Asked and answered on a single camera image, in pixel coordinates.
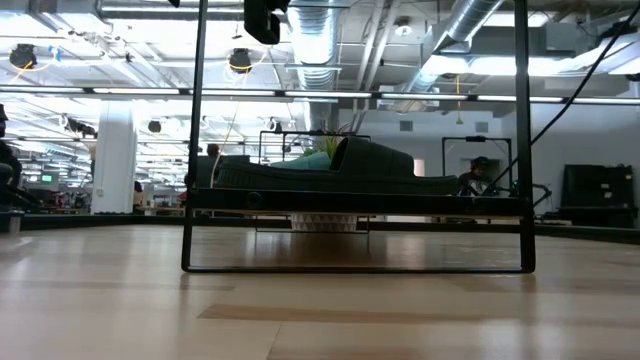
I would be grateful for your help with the long linear ceiling light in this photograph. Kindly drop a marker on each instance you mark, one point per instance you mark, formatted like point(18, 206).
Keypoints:
point(325, 94)

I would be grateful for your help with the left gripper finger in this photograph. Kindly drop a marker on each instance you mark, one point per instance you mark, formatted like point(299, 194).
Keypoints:
point(262, 22)

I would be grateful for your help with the green plant in patterned pot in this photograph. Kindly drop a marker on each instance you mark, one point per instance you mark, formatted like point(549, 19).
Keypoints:
point(324, 223)

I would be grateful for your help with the white square column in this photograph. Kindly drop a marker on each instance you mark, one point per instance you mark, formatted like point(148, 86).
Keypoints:
point(115, 160)

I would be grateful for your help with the black equipment case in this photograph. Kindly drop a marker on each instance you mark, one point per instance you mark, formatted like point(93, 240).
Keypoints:
point(595, 187)

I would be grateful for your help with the dark slide sandal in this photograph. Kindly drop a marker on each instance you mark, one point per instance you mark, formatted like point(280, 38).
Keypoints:
point(350, 177)

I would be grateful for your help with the black metal shoe shelf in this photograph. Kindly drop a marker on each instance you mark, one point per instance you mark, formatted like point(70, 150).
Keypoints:
point(350, 204)

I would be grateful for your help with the silver spiral air duct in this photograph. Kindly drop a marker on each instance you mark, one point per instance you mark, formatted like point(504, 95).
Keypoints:
point(475, 12)
point(315, 60)

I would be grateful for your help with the round ceiling lamp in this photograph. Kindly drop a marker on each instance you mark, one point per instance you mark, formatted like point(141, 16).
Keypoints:
point(403, 29)

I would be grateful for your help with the teal slide sandal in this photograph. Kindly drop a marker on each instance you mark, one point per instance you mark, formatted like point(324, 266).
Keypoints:
point(310, 162)

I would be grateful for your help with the black aluminium table frame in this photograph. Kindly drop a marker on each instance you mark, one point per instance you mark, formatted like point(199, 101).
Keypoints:
point(100, 221)

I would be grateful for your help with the person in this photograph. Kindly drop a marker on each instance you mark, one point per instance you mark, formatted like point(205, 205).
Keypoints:
point(477, 172)
point(7, 160)
point(213, 150)

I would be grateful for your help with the black monitor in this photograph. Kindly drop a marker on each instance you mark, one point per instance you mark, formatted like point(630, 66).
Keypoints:
point(205, 172)

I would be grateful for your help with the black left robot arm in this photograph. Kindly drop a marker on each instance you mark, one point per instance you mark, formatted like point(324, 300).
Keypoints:
point(174, 2)

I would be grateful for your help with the black background rig frame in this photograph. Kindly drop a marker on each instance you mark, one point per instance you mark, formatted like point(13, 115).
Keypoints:
point(475, 139)

